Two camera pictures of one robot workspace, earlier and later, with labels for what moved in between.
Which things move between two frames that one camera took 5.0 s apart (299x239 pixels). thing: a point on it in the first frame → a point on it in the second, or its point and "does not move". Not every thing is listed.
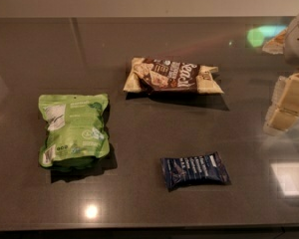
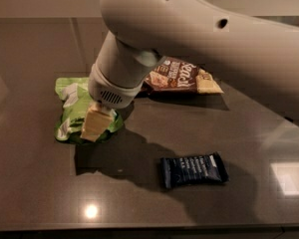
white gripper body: [298, 40] → [107, 91]
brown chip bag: [151, 74] does not move
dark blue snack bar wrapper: [191, 169] does not move
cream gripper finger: [291, 94] → [97, 120]
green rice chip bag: [76, 135] → [74, 93]
